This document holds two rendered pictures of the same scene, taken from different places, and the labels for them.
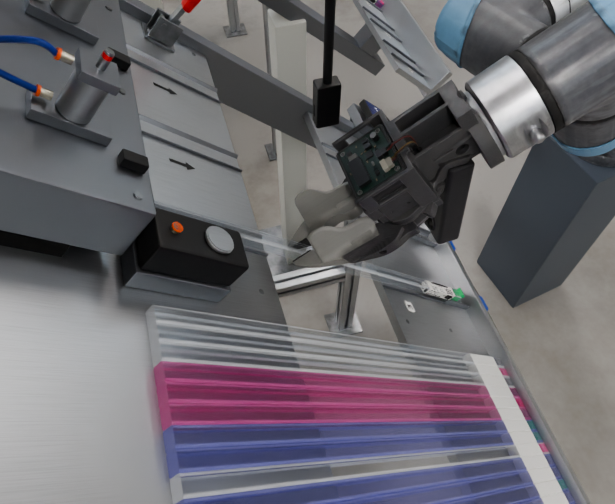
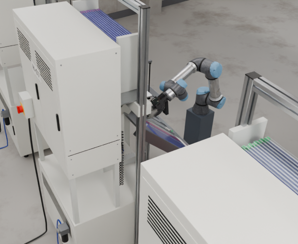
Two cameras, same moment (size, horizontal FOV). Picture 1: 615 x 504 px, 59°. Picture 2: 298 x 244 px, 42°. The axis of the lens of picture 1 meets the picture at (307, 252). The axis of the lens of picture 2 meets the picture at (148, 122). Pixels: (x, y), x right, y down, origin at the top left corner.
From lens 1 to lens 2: 223 cm
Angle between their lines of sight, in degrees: 23
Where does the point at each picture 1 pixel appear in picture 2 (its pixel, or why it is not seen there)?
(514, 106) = (170, 93)
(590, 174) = (199, 117)
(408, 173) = (160, 101)
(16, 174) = not seen: hidden behind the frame
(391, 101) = not seen: hidden behind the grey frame
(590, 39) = (176, 85)
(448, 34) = (161, 87)
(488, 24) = (166, 85)
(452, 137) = (164, 97)
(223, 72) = not seen: hidden behind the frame
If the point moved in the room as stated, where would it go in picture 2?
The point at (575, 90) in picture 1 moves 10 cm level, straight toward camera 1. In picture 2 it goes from (176, 90) to (172, 98)
